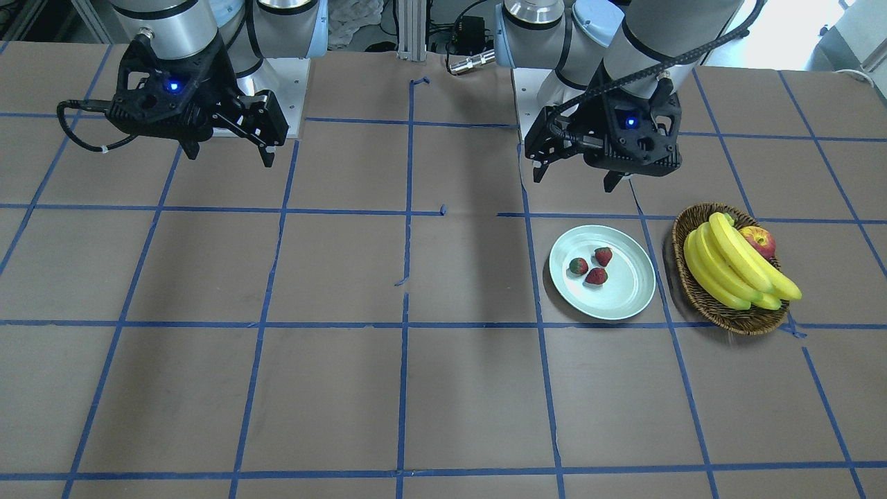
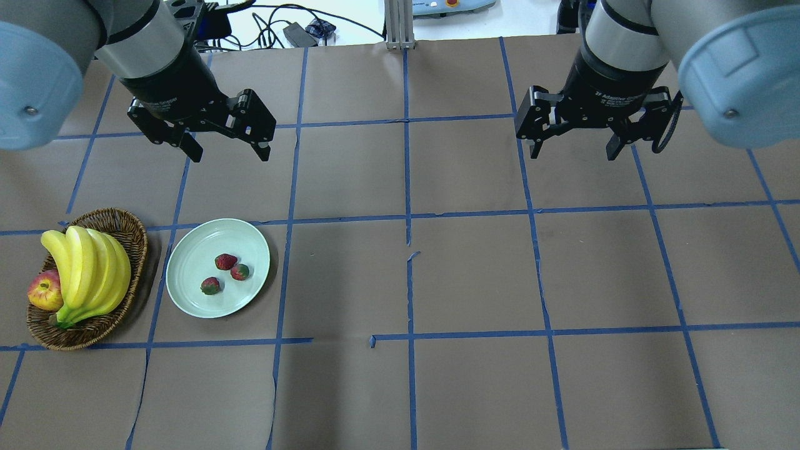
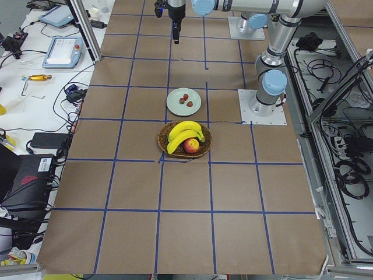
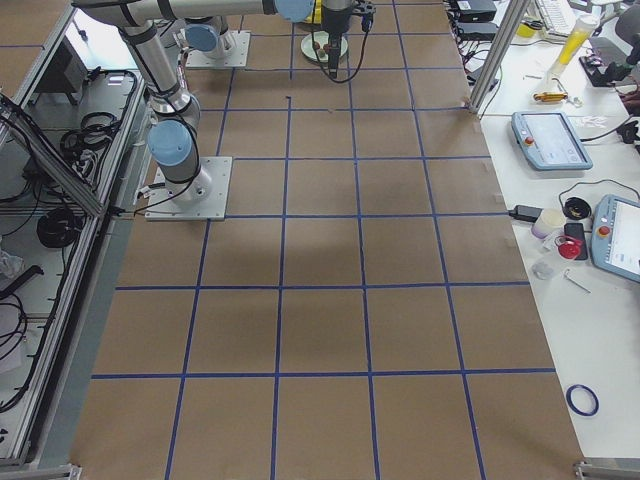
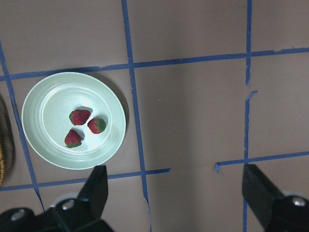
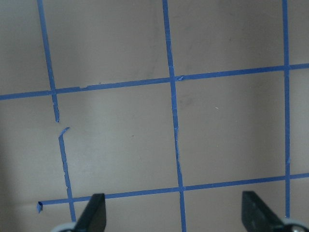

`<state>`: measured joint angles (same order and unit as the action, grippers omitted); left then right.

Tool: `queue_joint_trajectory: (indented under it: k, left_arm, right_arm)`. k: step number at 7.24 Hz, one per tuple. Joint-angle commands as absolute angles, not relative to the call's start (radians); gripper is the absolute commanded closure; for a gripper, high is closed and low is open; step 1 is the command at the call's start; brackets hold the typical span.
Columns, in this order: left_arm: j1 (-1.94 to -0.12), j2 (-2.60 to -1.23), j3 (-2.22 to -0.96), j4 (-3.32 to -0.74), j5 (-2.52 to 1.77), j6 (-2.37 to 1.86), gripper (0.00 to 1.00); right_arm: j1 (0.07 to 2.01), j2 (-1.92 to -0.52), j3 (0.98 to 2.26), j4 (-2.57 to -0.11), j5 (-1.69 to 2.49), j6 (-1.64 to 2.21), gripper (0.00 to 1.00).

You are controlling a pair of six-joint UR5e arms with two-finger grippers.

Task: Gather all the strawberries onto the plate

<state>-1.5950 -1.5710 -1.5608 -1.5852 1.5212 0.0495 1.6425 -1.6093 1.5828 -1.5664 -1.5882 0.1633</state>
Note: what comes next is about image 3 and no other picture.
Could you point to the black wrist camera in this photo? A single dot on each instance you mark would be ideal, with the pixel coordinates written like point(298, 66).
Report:
point(159, 6)

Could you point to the black computer case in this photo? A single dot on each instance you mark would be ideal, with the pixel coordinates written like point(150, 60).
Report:
point(26, 201)

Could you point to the near teach pendant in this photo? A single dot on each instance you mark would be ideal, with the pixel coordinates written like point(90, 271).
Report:
point(63, 52)

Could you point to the teach pendant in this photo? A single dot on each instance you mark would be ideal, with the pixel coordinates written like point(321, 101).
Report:
point(63, 52)
point(59, 16)

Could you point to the yellow banana bunch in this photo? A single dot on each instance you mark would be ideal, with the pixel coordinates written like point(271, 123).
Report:
point(182, 131)

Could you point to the woven wicker basket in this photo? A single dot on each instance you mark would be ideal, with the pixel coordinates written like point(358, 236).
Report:
point(205, 146)

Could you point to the far teach pendant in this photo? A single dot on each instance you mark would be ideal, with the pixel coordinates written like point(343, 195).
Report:
point(59, 16)

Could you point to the black power brick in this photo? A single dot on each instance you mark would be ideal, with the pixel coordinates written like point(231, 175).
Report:
point(44, 140)

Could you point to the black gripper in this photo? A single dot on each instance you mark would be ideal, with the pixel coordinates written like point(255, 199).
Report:
point(176, 13)

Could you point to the red yellow apple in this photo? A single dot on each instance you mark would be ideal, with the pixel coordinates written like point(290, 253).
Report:
point(191, 145)

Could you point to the pale green plate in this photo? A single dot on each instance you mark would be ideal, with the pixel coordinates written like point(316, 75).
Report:
point(178, 109)

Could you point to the gold metal tool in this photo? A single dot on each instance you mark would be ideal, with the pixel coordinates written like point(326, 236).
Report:
point(39, 78)

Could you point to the white paper cup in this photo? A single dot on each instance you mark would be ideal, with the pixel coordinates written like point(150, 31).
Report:
point(94, 14)

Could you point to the aluminium frame post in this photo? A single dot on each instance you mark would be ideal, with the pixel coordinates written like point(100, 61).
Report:
point(79, 14)

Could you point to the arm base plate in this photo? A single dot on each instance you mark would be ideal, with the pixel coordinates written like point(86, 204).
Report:
point(232, 21)
point(255, 113)

